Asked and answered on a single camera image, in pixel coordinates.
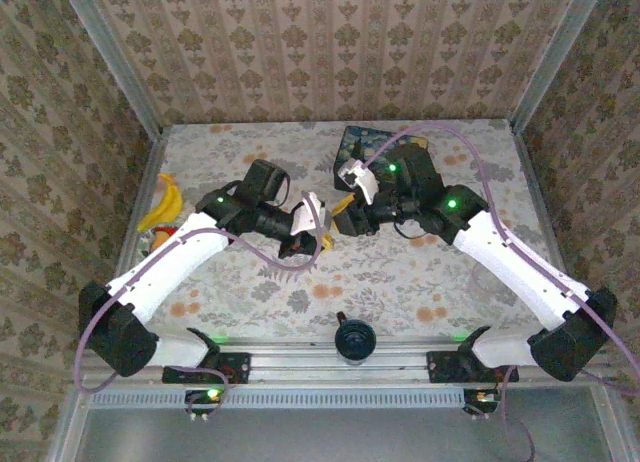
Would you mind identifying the dark starry night box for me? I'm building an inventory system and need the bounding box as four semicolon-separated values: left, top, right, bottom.
332;125;431;183

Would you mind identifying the floral tablecloth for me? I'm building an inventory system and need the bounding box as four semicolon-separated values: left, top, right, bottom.
117;119;571;341

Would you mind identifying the yellow banana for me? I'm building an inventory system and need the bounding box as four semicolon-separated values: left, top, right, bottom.
137;174;184;233

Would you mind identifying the red snack bag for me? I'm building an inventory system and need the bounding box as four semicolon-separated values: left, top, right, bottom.
141;225;177;257

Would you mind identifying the black mug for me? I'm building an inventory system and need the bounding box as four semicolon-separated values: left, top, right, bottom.
333;311;377;367

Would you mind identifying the small black control board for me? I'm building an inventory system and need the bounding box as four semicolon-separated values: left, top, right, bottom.
184;387;226;423
462;389;501;422

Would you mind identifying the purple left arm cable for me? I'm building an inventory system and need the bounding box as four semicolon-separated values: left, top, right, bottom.
73;194;326;423

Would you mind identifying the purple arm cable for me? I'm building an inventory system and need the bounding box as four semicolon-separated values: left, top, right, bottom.
73;194;326;423
362;121;640;458

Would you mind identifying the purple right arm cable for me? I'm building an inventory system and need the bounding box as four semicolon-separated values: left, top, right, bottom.
362;121;640;458

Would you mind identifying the aluminium side rail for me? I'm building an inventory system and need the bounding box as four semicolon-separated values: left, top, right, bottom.
508;119;591;303
117;130;169;288

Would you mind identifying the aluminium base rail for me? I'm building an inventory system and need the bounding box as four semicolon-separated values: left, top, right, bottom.
74;337;621;383

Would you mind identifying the grey slotted cable duct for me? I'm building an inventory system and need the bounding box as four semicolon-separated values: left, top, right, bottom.
89;389;466;409

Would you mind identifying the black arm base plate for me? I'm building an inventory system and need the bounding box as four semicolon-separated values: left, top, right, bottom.
162;350;251;384
426;350;519;384

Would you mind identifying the aluminium corner post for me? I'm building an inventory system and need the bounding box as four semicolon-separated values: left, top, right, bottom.
508;0;606;134
57;0;166;139

